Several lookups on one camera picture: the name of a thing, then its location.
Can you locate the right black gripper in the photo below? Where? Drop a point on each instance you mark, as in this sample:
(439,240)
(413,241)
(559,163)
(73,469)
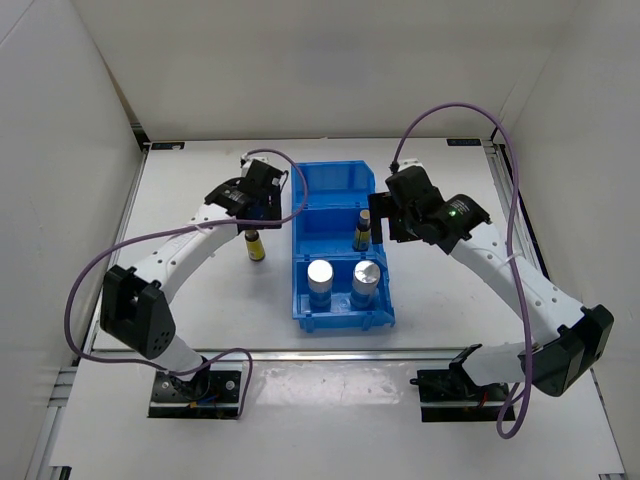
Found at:
(382,206)

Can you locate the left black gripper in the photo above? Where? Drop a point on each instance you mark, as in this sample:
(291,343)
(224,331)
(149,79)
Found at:
(272,206)

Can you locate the yellow label sauce bottle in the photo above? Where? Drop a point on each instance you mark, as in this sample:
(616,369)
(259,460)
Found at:
(254,245)
(362,233)

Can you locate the white bead shaker jar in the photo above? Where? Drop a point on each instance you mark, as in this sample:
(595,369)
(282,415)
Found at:
(320,275)
(366,276)

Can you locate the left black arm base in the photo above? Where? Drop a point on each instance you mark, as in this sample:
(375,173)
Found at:
(213,394)

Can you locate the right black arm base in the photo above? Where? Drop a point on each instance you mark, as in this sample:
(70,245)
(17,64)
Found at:
(443,401)

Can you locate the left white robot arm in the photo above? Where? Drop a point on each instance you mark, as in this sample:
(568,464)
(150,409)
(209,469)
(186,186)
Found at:
(135,306)

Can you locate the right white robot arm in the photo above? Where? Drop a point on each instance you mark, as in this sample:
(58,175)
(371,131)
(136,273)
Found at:
(562,337)

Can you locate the blue three-compartment plastic bin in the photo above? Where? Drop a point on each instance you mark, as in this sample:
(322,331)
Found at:
(335,193)

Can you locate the right blue corner label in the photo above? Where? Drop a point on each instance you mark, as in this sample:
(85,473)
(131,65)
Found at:
(463,142)

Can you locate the blue corner label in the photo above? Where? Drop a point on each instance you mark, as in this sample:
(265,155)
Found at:
(167,146)
(463,142)

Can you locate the left blue corner label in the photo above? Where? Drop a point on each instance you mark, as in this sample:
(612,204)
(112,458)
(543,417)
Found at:
(167,146)

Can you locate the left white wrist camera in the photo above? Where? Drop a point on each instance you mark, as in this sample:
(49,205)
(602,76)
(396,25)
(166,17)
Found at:
(246,162)

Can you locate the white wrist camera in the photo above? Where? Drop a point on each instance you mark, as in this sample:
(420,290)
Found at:
(408,163)
(246,162)

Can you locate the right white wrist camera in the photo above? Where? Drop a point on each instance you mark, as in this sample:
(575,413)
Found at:
(408,163)

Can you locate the right aluminium rail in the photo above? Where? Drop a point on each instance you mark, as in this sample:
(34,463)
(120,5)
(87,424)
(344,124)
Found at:
(524,238)

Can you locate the aluminium rail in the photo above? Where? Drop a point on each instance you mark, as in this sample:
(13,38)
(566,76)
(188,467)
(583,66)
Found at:
(403,354)
(108,259)
(524,238)

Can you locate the front aluminium rail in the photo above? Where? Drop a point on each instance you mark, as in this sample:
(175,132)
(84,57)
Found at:
(403,354)

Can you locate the left aluminium rail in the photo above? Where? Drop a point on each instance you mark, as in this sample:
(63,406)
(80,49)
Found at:
(108,259)

